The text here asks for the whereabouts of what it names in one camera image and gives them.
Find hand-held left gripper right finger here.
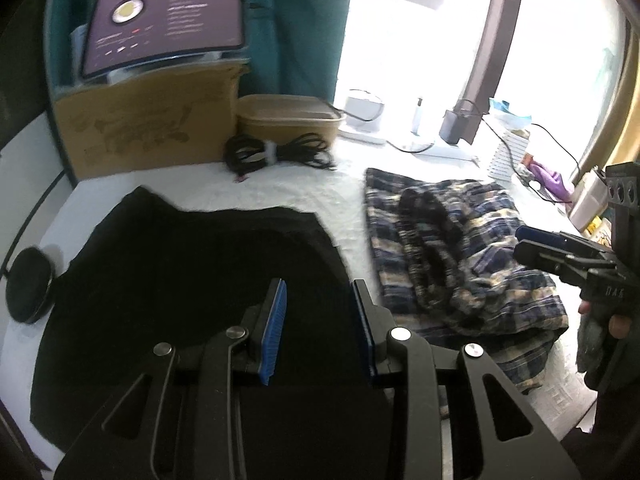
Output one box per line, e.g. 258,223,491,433
351,279,583,480

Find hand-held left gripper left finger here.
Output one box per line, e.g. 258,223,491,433
54,277,288,480

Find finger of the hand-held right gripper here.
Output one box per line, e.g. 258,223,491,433
512,241,616,286
515,226,613,258

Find plaid flannel shirt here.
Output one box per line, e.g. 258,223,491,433
362,166,571,393

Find black pants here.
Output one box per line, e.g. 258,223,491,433
29,186,401,480

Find person's right hand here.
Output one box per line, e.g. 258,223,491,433
579,301,635,339

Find purple cloth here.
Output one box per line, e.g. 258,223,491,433
530,160,576,203

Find white woven basket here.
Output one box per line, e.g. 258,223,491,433
487,130,531,181

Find yellow curtain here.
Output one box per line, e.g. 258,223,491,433
575,10,640,181

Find white power strip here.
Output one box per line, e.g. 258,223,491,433
395,140,481,163

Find blue face masks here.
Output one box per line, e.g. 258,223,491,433
487,97,533,131

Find black charger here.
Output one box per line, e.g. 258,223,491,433
440,109,476,145

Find dark cloth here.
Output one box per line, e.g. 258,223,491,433
560,385,640,480

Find tan storage box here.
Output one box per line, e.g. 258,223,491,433
236,94,347,147

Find white desk lamp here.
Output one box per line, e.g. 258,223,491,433
336,0,446,145

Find brown cardboard box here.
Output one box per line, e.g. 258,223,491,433
52,62,251,181

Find black round pad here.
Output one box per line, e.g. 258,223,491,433
6,246,56,324

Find wide teal curtain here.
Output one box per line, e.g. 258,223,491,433
47,0,351,106

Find tablet with purple screen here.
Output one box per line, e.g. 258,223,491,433
80,0,247,81

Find long black cable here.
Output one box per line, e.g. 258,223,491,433
480,122,583,176

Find black coiled cable bundle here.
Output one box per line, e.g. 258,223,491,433
224,132,338,183

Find dark window frame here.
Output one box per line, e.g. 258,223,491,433
452,0,523,141

